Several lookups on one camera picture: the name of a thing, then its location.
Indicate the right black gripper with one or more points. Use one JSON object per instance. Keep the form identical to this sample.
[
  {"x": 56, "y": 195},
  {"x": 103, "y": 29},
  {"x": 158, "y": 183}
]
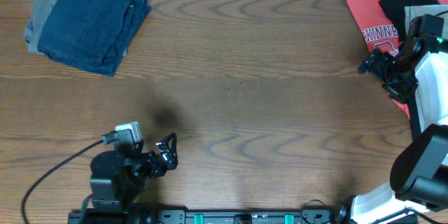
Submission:
[{"x": 400, "y": 94}]

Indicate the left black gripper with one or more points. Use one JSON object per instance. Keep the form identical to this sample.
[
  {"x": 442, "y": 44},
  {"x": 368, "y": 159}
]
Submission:
[{"x": 169, "y": 162}]

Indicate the navy blue shorts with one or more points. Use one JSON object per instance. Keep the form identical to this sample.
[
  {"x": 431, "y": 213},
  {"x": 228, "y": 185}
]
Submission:
[{"x": 112, "y": 60}]

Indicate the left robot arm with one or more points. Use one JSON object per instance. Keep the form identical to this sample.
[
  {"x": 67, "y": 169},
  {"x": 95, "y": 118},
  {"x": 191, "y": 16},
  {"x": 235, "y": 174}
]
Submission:
[{"x": 120, "y": 175}]

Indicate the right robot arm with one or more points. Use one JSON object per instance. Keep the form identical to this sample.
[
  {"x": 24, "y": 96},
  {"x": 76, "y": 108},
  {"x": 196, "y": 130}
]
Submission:
[{"x": 418, "y": 178}]

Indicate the red printed t-shirt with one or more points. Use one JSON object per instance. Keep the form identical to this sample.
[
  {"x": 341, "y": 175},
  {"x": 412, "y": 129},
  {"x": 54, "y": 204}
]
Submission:
[{"x": 377, "y": 30}]

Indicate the black garment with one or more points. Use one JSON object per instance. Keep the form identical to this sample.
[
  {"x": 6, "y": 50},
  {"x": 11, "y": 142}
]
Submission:
[{"x": 395, "y": 12}]

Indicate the khaki grey shorts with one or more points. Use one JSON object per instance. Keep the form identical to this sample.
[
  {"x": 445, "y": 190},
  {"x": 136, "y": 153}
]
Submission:
[{"x": 420, "y": 10}]

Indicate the folded grey shorts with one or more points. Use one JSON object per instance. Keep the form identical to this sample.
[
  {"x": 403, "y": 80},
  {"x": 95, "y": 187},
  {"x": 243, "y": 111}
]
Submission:
[{"x": 42, "y": 10}]

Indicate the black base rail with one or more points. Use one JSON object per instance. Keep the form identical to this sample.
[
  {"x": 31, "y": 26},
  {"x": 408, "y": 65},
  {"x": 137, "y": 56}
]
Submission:
[{"x": 241, "y": 217}]

